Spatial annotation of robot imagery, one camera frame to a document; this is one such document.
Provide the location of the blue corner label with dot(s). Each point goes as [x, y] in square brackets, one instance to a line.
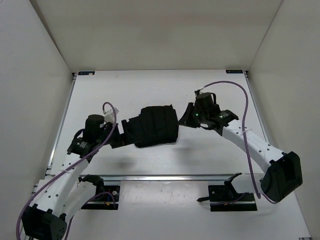
[234, 71]
[86, 73]

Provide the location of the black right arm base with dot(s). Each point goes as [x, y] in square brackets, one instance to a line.
[224, 198]

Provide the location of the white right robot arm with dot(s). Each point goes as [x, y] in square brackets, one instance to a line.
[282, 172]

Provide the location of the blue left corner label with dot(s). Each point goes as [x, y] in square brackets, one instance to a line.
[86, 73]

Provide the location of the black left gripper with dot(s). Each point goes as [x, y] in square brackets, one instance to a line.
[121, 136]

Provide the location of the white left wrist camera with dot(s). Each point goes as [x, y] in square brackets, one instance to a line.
[110, 113]

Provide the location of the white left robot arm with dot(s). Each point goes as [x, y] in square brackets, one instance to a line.
[48, 212]

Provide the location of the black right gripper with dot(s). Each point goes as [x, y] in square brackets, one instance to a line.
[186, 120]

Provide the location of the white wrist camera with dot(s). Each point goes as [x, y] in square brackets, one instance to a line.
[110, 113]
[198, 91]

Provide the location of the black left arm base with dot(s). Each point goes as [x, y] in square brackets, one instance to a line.
[106, 197]

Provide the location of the blue right corner label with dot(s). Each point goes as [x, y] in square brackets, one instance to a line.
[234, 71]

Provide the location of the black pleated skirt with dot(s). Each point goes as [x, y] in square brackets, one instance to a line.
[155, 125]

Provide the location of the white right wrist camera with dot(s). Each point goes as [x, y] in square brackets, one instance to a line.
[198, 91]

